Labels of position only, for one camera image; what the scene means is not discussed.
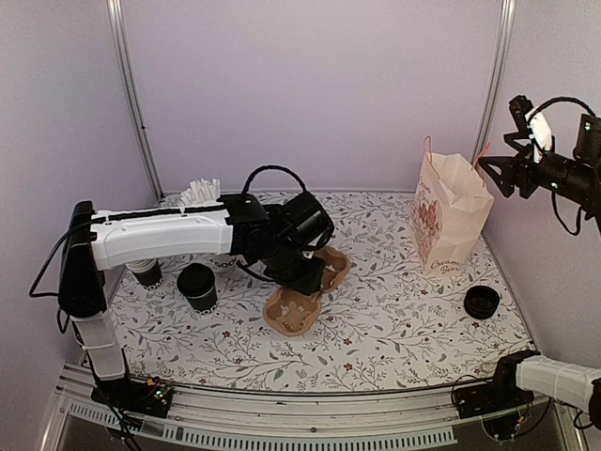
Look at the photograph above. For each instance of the left aluminium frame post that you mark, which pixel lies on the left aluminium frame post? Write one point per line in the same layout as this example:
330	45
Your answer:
119	34

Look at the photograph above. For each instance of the stack of black lids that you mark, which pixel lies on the stack of black lids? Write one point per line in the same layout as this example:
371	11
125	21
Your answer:
481	302

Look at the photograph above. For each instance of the white cup holding straws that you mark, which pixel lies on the white cup holding straws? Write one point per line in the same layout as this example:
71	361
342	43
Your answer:
223	262

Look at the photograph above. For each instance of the brown cardboard cup carrier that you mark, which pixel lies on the brown cardboard cup carrier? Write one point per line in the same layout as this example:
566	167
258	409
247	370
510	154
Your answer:
291	313

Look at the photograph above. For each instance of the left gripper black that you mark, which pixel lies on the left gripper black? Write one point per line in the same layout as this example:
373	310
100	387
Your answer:
307	286

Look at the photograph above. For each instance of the right aluminium frame post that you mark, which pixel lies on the right aluminium frame post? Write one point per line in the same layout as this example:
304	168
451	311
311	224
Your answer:
501	51

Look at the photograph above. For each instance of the black plastic cup lid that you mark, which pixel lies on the black plastic cup lid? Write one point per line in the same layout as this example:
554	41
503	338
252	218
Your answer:
196	280

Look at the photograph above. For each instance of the stack of paper cups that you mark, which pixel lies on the stack of paper cups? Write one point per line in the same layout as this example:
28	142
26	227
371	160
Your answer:
147	272

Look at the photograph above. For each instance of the aluminium frame post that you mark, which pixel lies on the aluminium frame post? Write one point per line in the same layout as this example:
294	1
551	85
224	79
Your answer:
501	51
119	34

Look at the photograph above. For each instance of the front aluminium rail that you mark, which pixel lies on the front aluminium rail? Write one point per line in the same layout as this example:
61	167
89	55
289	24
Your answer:
209	418

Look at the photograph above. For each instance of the bundle of wrapped straws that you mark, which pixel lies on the bundle of wrapped straws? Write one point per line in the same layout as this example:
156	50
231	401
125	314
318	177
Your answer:
200	191

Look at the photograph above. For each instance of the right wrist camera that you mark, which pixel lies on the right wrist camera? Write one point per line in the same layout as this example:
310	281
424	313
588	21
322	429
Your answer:
533	137

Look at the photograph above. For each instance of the floral table mat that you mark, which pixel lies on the floral table mat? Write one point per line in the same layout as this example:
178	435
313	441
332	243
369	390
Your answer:
386	327

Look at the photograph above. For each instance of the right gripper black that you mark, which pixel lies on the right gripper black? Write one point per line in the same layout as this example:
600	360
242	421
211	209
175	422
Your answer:
506	183

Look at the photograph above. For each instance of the paper takeout bag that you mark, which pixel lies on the paper takeout bag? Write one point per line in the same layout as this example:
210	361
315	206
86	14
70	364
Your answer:
448	213

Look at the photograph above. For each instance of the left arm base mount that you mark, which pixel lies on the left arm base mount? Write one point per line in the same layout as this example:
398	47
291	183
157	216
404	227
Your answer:
152	397

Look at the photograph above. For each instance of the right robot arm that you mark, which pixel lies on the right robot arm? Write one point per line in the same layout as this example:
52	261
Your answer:
556	282

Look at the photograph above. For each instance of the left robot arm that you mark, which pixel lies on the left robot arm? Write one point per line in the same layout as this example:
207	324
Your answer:
284	238

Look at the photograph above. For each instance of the black white paper cup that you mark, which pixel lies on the black white paper cup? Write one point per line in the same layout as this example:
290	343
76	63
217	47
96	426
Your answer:
204	302

